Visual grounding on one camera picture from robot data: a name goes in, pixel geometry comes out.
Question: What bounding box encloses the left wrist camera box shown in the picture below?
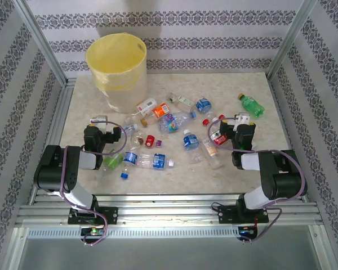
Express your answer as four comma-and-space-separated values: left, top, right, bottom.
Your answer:
90, 114, 109, 133

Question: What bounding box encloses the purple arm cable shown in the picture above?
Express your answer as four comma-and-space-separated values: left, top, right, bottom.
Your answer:
59, 119, 128, 247
208, 116, 307, 243

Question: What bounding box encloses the slim clear bottle white cap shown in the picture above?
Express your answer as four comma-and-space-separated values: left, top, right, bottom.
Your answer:
120, 123, 139, 133

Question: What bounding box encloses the long blue label bottle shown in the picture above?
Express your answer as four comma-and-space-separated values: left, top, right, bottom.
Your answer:
136, 152, 175, 172

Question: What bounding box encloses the orange label bottle brown cap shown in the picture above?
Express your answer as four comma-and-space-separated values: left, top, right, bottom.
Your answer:
140, 102, 172, 127

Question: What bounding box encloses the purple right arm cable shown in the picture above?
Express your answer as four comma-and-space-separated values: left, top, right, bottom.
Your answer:
208, 116, 307, 243

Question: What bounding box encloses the stubby blue label bottle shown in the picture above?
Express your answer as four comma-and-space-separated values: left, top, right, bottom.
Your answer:
181, 128, 203, 165

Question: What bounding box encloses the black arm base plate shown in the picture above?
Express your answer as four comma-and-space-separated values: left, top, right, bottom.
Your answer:
216, 204, 270, 225
67, 206, 119, 226

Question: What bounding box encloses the grey metal panel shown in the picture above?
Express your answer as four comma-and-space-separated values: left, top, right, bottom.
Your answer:
5, 237, 336, 270

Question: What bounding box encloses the crushed bottle blue label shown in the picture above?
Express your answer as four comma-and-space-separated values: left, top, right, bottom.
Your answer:
195, 97, 218, 120

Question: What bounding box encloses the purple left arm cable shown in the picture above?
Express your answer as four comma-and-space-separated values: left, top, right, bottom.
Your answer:
59, 119, 128, 247

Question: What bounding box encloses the aluminium frame post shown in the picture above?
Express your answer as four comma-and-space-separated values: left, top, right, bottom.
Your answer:
12, 0, 70, 87
265, 0, 318, 81

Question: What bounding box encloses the clear bottle small orange label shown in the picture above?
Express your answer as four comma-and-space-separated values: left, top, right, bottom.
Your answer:
201, 136, 225, 170

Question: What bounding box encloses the perforated metal cable duct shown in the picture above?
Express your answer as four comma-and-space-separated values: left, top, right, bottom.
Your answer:
26, 227, 259, 239

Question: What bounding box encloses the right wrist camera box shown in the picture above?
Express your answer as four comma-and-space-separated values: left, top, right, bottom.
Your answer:
233, 111, 251, 132

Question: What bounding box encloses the blue label bottle blue cap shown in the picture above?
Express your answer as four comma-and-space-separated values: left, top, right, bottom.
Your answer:
119, 151, 138, 180

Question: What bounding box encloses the aluminium side rail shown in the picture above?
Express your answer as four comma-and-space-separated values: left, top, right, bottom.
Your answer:
27, 78, 75, 205
266, 74, 310, 203

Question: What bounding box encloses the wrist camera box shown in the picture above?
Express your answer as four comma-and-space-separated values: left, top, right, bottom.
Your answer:
233, 111, 251, 132
90, 114, 109, 133

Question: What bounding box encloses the red label bottle purple cap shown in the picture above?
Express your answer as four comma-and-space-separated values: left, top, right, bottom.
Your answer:
145, 134, 163, 149

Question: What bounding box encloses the small controller board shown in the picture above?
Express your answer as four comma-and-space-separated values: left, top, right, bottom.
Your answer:
81, 227, 105, 237
237, 226, 259, 236

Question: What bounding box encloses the clear bottle white green label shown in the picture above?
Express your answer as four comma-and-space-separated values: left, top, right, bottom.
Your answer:
168, 92, 194, 112

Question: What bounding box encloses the green plastic bottle yellow cap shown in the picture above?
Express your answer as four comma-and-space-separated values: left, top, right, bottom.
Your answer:
237, 93, 266, 119

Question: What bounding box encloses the aluminium front rail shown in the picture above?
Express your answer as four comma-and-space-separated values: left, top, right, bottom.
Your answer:
15, 192, 326, 228

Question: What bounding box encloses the yellow bin liner bag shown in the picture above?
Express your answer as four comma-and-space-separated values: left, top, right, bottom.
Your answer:
85, 33, 147, 92

